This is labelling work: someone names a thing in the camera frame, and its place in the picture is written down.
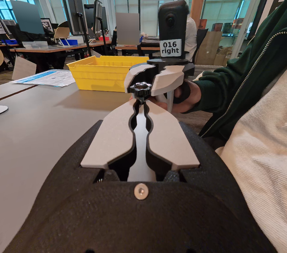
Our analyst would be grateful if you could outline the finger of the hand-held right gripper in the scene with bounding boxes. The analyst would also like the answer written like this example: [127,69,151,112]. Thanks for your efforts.
[124,64,157,94]
[151,65,185,97]

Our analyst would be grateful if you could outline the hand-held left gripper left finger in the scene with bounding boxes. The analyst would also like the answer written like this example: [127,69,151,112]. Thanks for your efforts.
[80,98,137,168]

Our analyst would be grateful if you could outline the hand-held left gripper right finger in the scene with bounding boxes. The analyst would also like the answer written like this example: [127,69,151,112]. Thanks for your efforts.
[146,100,200,171]

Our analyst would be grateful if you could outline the black knob bolt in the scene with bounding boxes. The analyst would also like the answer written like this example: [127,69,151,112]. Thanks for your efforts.
[130,83,152,103]

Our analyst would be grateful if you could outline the yellow plastic bin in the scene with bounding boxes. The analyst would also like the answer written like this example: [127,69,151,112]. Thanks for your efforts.
[67,56,149,92]

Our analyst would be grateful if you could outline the person's right forearm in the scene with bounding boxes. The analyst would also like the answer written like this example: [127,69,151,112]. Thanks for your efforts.
[193,68,247,110]

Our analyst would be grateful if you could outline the grey desk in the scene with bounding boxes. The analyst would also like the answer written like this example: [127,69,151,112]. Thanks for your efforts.
[0,69,135,249]

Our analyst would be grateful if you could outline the person's right hand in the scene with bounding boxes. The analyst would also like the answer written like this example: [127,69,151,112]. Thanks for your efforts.
[145,79,202,114]

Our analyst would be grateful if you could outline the wooden support column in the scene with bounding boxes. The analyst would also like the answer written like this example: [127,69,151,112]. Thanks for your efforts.
[191,0,205,27]

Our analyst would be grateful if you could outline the cardboard boxes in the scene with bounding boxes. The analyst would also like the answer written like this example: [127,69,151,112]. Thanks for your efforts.
[195,31,233,66]

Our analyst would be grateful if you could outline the small black monitor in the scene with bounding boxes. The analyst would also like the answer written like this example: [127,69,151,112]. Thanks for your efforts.
[93,0,108,33]

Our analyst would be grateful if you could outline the wooden chair back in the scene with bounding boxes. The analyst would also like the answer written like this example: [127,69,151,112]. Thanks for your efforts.
[54,26,70,45]

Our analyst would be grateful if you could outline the large black monitor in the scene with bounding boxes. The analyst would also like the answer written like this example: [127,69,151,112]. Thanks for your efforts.
[61,0,88,36]

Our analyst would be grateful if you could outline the white shirt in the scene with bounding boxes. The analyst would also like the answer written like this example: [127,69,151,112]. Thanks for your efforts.
[216,71,287,252]

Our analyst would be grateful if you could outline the printed paper sheets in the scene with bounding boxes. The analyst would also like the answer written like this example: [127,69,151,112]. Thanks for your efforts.
[10,70,75,87]

